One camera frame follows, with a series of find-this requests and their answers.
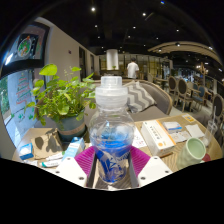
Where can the green potted plant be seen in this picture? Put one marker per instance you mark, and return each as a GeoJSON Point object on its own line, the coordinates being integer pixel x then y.
{"type": "Point", "coordinates": [63, 100]}

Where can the person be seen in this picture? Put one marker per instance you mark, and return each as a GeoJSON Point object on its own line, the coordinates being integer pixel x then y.
{"type": "Point", "coordinates": [133, 69]}

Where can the yellow square card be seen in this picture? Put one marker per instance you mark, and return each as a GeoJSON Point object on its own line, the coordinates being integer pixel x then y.
{"type": "Point", "coordinates": [188, 118]}

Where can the flat blue-topped white packet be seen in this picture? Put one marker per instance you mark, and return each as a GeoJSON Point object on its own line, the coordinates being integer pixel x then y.
{"type": "Point", "coordinates": [172, 126]}

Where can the clear plastic cup with straw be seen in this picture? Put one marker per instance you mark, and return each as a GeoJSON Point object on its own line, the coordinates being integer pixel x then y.
{"type": "Point", "coordinates": [210, 131]}

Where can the small blue and white box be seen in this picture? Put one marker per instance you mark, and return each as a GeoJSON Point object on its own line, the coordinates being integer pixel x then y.
{"type": "Point", "coordinates": [26, 151]}

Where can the white paper napkin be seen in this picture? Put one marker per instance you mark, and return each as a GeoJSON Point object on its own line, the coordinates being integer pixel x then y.
{"type": "Point", "coordinates": [194, 131]}

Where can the blue and white carton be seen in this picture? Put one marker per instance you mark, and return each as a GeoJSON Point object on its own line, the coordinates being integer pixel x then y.
{"type": "Point", "coordinates": [73, 148]}

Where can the pale green mug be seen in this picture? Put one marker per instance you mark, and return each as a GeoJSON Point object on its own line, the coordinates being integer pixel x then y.
{"type": "Point", "coordinates": [191, 153]}

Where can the group of dining chairs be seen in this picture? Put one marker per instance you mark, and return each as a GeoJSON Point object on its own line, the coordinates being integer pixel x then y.
{"type": "Point", "coordinates": [186, 91]}

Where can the flat round red coaster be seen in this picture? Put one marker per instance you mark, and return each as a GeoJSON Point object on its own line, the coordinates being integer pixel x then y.
{"type": "Point", "coordinates": [207, 158]}

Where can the clear blue-labelled drink bottle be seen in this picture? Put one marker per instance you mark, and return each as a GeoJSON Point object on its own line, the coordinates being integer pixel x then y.
{"type": "Point", "coordinates": [111, 140]}

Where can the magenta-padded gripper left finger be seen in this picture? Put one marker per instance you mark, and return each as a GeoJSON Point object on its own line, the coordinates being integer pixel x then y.
{"type": "Point", "coordinates": [75, 166]}

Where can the white rectangular box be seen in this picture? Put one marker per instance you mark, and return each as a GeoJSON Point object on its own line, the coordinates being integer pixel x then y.
{"type": "Point", "coordinates": [156, 137]}

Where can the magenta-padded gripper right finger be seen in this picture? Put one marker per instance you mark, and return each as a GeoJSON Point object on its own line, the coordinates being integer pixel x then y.
{"type": "Point", "coordinates": [150, 166]}

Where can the group of ceiling lights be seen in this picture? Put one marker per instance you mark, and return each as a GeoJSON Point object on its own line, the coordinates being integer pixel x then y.
{"type": "Point", "coordinates": [143, 15]}

